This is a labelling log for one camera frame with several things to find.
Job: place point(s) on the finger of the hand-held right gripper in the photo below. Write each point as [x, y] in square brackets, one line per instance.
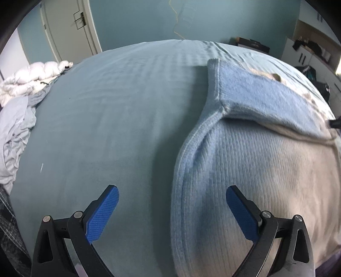
[336, 123]

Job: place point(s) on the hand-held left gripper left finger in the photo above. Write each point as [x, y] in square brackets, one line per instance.
[102, 213]

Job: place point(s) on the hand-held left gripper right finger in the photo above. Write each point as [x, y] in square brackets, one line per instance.
[241, 213]

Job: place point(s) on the cream and blue knit sweater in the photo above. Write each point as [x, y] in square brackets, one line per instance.
[253, 159]

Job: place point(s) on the black plastic bag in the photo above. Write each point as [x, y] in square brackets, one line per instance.
[314, 80]

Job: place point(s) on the dark cloth on counter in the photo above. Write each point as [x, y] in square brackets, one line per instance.
[311, 46]

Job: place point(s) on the white lower cabinet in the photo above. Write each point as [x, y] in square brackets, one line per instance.
[293, 53]

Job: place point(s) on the white cabinet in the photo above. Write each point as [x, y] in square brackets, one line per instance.
[314, 13]
[293, 53]

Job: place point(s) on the dark plaid cloth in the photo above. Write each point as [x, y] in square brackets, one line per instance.
[12, 234]

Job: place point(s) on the teal bed sheet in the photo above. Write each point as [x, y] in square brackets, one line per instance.
[120, 119]

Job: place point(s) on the white upper cabinet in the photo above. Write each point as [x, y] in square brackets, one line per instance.
[314, 13]

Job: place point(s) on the black flat boxes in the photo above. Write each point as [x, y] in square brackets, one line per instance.
[249, 44]

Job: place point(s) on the grey crumpled cloth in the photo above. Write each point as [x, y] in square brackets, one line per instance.
[16, 133]

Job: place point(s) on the white puffy jacket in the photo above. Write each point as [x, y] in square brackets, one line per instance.
[32, 77]

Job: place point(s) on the white room door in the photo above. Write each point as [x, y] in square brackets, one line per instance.
[69, 34]

